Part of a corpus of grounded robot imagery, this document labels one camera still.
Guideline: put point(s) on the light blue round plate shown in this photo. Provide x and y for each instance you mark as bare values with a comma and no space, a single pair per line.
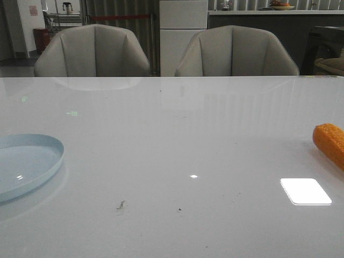
27,162

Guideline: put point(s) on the orange corn cob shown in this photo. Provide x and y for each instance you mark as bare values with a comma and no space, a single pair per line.
329,139

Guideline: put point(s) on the grey upholstered chair right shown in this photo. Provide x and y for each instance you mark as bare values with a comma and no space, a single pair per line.
235,51

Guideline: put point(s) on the grey upholstered chair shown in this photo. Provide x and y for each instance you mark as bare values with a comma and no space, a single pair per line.
235,51
93,51

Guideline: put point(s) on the white cabinet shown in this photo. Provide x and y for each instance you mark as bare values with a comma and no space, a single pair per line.
179,22

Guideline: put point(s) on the grey upholstered chair left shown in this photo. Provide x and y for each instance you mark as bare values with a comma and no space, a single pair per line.
93,51

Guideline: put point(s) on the red barrier belt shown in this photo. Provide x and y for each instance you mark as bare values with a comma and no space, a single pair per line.
102,18

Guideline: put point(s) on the grey counter with white top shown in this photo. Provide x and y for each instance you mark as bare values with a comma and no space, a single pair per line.
291,27

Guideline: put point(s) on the red trash bin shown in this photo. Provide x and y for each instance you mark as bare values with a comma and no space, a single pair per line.
41,38

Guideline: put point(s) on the fruit bowl on counter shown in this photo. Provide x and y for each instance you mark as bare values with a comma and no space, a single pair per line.
279,5

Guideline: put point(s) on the dark armchair with cushion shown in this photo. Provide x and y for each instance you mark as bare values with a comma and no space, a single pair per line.
323,42

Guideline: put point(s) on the barrier post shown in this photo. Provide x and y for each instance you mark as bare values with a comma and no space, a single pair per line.
153,42

